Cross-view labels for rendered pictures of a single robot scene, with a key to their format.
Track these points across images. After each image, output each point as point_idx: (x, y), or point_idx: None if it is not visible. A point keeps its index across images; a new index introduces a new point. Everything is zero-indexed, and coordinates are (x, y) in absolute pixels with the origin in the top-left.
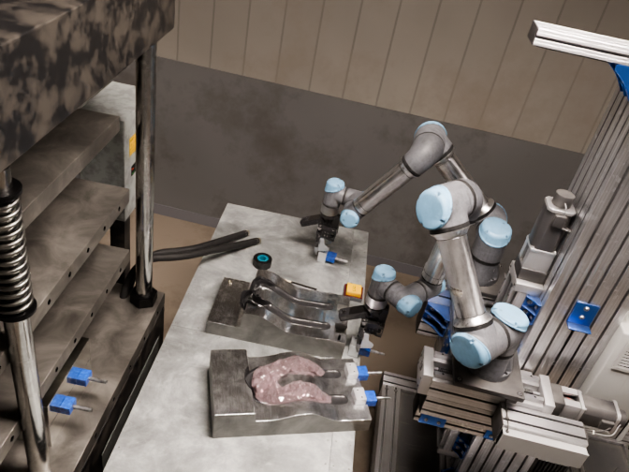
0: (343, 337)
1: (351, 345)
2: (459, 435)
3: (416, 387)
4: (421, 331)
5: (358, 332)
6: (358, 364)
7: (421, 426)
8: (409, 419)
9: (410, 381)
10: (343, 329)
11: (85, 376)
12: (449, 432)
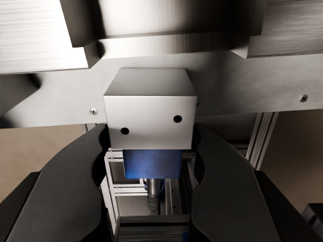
0: (6, 31)
1: (103, 101)
2: (165, 189)
3: (262, 123)
4: (310, 219)
5: (279, 96)
6: (85, 117)
7: (212, 128)
8: (219, 117)
9: (270, 117)
10: (234, 21)
11: None
12: (168, 179)
